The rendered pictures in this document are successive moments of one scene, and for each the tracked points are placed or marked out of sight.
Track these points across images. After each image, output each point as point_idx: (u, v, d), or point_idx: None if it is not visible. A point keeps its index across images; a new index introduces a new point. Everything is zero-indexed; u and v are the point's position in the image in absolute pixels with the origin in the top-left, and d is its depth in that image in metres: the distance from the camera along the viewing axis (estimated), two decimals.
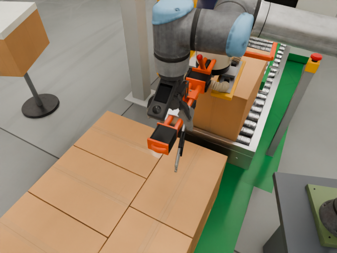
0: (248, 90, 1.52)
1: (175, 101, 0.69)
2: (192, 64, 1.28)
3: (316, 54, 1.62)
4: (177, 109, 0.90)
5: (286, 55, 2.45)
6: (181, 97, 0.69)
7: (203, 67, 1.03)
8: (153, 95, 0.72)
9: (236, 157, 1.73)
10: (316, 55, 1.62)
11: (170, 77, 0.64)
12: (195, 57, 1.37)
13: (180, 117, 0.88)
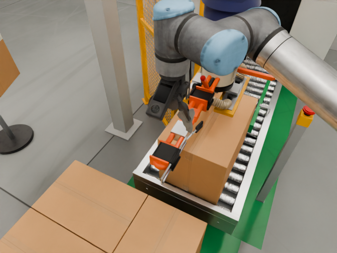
0: (229, 153, 1.30)
1: (175, 102, 0.69)
2: (197, 79, 1.34)
3: (309, 108, 1.40)
4: (179, 127, 0.96)
5: (279, 89, 2.23)
6: (181, 98, 0.69)
7: (206, 86, 1.09)
8: None
9: (218, 222, 1.51)
10: (309, 108, 1.40)
11: (170, 77, 0.64)
12: (201, 73, 1.42)
13: (181, 136, 0.94)
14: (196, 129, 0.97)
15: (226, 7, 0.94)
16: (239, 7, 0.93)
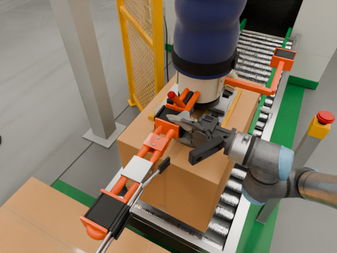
0: (223, 160, 0.85)
1: None
2: (174, 92, 1.04)
3: (325, 114, 1.06)
4: (134, 167, 0.66)
5: (283, 89, 1.89)
6: None
7: (178, 104, 0.79)
8: (200, 129, 0.72)
9: None
10: (326, 115, 1.06)
11: (226, 154, 0.73)
12: None
13: (136, 181, 0.64)
14: (159, 170, 0.67)
15: None
16: None
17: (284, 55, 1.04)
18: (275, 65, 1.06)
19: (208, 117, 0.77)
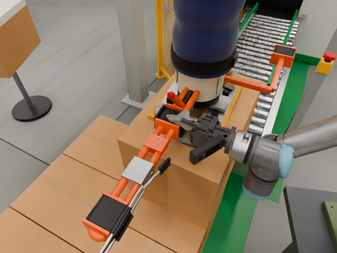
0: (223, 159, 0.86)
1: None
2: (174, 90, 1.04)
3: (329, 54, 1.47)
4: (134, 168, 0.67)
5: None
6: None
7: (178, 104, 0.79)
8: (200, 128, 0.72)
9: (241, 167, 1.58)
10: (330, 54, 1.47)
11: (227, 153, 0.73)
12: None
13: (136, 182, 0.64)
14: (159, 170, 0.68)
15: None
16: None
17: (284, 52, 1.03)
18: (275, 62, 1.05)
19: (208, 116, 0.78)
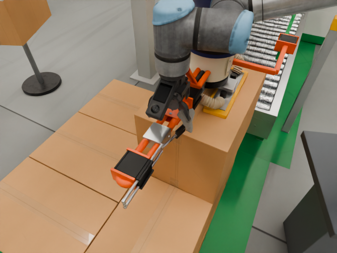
0: (231, 133, 0.94)
1: (175, 102, 0.69)
2: None
3: None
4: (154, 131, 0.75)
5: (302, 27, 2.32)
6: (181, 98, 0.69)
7: (192, 80, 0.88)
8: None
9: (255, 125, 1.60)
10: None
11: (169, 77, 0.64)
12: None
13: (156, 142, 0.73)
14: (176, 134, 0.76)
15: None
16: None
17: (288, 39, 1.12)
18: (279, 49, 1.14)
19: None
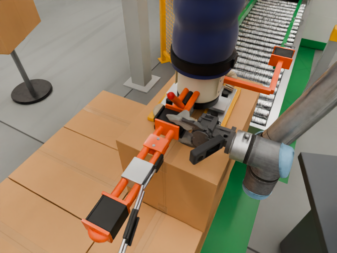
0: (222, 161, 0.86)
1: None
2: (173, 92, 1.04)
3: None
4: (134, 169, 0.66)
5: (301, 34, 2.23)
6: None
7: (178, 105, 0.79)
8: (200, 128, 0.72)
9: None
10: None
11: (227, 153, 0.73)
12: None
13: (137, 183, 0.64)
14: (155, 168, 0.68)
15: None
16: None
17: (283, 53, 1.04)
18: (274, 64, 1.06)
19: (208, 116, 0.78)
